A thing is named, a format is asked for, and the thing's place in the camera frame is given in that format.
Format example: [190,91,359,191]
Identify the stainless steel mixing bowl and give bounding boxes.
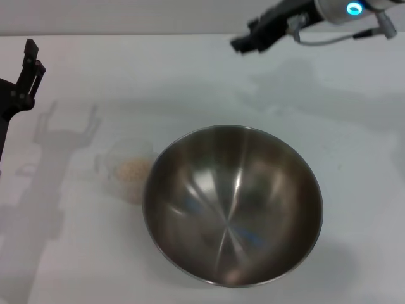
[141,124,324,288]

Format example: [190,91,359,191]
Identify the clear plastic measuring cup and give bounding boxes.
[94,139,159,205]

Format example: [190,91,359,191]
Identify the grey right gripper cable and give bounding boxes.
[290,11,398,46]

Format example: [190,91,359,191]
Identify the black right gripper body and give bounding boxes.
[252,0,320,53]

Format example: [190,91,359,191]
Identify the beige rice grains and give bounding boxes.
[115,159,155,203]

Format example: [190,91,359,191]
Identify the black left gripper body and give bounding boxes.
[0,77,35,161]

